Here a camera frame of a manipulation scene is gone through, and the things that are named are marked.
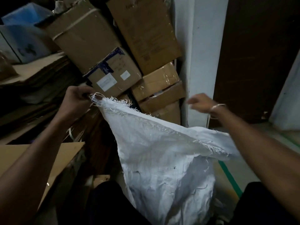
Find tall brown cardboard box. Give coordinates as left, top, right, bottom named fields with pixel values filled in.
left=106, top=0, right=183, bottom=76

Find clear-taped brown cardboard box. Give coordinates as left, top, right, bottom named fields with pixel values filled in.
left=131, top=62, right=186, bottom=114

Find flat brown cardboard sheet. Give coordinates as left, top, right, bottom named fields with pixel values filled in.
left=0, top=142, right=85, bottom=209

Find person's right hand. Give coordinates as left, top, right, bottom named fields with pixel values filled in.
left=187, top=93, right=217, bottom=114

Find person's right forearm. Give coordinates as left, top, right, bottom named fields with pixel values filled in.
left=210, top=106, right=300, bottom=220

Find person's black trousers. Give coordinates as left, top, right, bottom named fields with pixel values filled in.
left=87, top=180, right=300, bottom=225

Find person's left hand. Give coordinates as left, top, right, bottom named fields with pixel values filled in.
left=58, top=85, right=96, bottom=115

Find green floor tape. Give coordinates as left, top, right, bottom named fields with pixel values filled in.
left=218, top=160, right=244, bottom=198

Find cardboard box with white labels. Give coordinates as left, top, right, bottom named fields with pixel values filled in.
left=83, top=47, right=142, bottom=99

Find small brown cardboard box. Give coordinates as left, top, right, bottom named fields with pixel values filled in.
left=150, top=101, right=182, bottom=126

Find white woven plastic sack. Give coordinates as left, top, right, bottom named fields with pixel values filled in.
left=90, top=92, right=242, bottom=225

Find silver bracelet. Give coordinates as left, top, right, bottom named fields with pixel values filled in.
left=207, top=104, right=227, bottom=128

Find person's left forearm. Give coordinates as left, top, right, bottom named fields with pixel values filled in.
left=0, top=110, right=78, bottom=225

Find white and blue box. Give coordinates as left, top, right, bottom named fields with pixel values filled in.
left=0, top=3, right=59, bottom=64

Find dark brown door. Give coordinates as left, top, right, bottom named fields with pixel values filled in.
left=209, top=0, right=300, bottom=128

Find stack of flattened cardboard sheets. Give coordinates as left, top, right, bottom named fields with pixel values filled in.
left=0, top=52, right=103, bottom=145

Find strapped brown cardboard box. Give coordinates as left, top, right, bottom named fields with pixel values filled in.
left=45, top=0, right=122, bottom=75

